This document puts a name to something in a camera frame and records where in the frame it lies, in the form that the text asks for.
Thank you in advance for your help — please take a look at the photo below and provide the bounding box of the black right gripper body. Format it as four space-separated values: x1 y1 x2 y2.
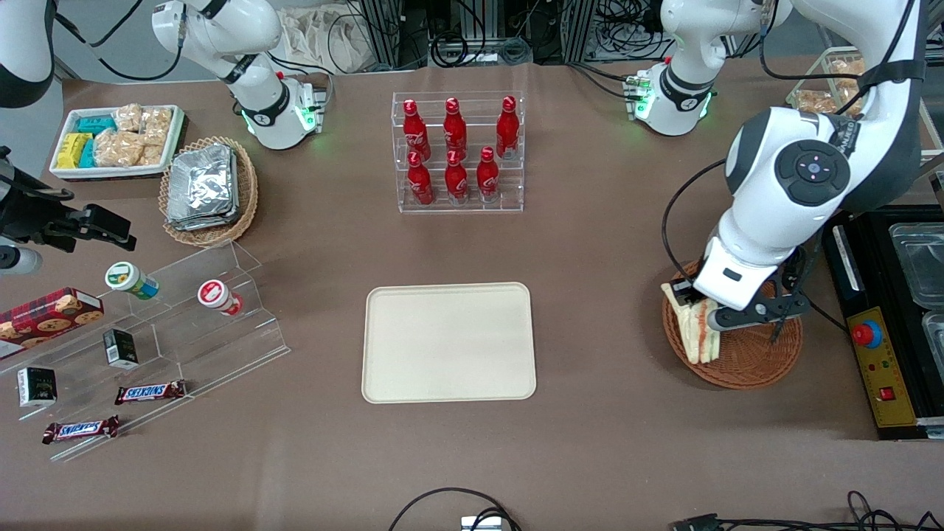
0 146 76 253

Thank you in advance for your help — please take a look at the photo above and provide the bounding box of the triangle sandwich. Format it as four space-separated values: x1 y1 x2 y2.
662 282 722 366

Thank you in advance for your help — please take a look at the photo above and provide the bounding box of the white rectangular snack tray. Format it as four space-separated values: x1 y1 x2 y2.
49 105 187 181

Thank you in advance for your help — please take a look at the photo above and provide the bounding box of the brown wicker basket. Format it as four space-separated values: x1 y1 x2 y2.
662 258 804 390

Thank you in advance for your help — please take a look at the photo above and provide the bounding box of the light wicker basket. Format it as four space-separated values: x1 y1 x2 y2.
159 136 259 248

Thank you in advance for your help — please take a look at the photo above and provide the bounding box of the beige plastic tray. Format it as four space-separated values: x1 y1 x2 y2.
361 282 538 404

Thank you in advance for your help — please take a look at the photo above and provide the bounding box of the green lid yogurt cup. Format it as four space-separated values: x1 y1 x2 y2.
105 261 160 300

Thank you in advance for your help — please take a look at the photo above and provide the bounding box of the yellow snack packet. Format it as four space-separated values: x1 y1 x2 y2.
57 133 93 169

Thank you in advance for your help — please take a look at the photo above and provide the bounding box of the red plaid cookie box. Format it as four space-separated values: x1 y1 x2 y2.
0 287 105 361

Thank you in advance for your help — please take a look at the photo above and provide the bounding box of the silver foil container stack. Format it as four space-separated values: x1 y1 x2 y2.
165 143 240 232

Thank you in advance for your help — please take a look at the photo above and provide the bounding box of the red lid yogurt cup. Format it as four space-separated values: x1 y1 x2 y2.
197 280 244 317

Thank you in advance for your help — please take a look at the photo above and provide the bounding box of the Snickers chocolate bar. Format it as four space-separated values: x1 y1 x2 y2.
42 415 120 445
114 380 187 406

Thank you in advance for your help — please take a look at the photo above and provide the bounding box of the small black and white carton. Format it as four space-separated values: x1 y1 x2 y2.
17 367 58 409

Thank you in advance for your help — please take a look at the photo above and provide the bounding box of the clear acrylic stepped shelf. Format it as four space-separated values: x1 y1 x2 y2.
0 240 292 464

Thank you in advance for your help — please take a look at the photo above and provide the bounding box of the black machine with yellow panel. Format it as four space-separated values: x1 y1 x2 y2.
821 209 944 441

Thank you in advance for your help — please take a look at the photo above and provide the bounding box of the clear plastic container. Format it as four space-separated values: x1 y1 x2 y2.
920 310 944 369
889 221 944 309

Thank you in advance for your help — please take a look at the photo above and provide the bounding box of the red cola bottle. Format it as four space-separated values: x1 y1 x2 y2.
496 96 521 160
402 100 431 160
407 151 435 207
445 150 469 204
476 146 501 203
443 97 468 158

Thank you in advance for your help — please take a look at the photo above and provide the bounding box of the clear acrylic bottle rack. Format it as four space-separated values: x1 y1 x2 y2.
392 91 525 215

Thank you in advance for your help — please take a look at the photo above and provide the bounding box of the cream cloth bag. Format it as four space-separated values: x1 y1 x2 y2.
279 6 369 74

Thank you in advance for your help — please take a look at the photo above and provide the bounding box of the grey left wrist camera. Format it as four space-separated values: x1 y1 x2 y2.
707 291 809 333

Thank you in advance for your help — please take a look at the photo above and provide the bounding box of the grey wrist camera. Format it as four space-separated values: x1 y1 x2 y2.
707 291 809 333
0 246 42 276

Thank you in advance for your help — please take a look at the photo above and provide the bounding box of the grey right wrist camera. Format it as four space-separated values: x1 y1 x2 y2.
0 246 42 276

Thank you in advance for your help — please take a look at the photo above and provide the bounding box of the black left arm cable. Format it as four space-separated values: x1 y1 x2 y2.
661 159 729 280

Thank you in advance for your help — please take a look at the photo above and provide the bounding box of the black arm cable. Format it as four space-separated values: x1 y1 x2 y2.
661 159 729 280
54 0 185 83

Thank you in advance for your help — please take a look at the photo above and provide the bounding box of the black power cable with plug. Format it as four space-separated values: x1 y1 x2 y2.
801 291 849 333

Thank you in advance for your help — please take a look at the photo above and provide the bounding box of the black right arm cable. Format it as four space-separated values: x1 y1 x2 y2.
54 0 185 83

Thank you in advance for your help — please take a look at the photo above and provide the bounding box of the cream wire rack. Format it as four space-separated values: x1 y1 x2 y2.
785 46 944 157

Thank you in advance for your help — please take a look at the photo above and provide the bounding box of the black cable with connector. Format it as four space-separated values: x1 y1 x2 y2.
673 490 944 531

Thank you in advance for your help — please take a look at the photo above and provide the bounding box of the aluminium frame post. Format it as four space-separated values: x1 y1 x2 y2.
358 0 403 72
560 0 600 63

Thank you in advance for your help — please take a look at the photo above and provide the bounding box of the black looped cable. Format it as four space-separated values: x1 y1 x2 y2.
389 487 522 531

